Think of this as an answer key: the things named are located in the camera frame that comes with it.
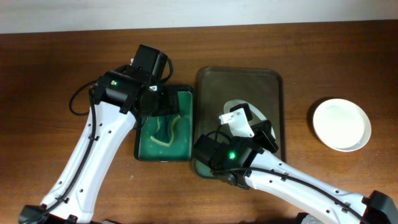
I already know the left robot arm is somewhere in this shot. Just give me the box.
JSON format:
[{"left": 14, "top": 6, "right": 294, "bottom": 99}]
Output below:
[{"left": 18, "top": 45, "right": 179, "bottom": 223}]

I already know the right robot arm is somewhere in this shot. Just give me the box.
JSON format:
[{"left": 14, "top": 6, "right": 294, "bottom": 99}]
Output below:
[{"left": 193, "top": 100, "right": 397, "bottom": 223}]

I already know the brown serving tray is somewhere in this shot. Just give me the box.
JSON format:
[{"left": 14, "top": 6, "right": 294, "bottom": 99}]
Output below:
[{"left": 195, "top": 67, "right": 286, "bottom": 162}]

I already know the white plate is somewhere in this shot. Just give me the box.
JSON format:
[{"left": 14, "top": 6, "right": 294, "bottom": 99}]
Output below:
[
  {"left": 318, "top": 118, "right": 372, "bottom": 152},
  {"left": 312, "top": 98, "right": 372, "bottom": 152},
  {"left": 223, "top": 100, "right": 267, "bottom": 121}
]

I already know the white plate top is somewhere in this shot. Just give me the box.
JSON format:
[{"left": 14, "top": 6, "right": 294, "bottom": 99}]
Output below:
[{"left": 223, "top": 100, "right": 267, "bottom": 121}]

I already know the green sponge tray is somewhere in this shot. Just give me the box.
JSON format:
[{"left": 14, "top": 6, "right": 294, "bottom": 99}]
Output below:
[{"left": 134, "top": 85, "right": 194, "bottom": 161}]

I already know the green yellow sponge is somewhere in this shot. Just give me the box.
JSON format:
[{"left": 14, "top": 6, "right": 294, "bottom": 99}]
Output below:
[{"left": 150, "top": 114, "right": 181, "bottom": 147}]

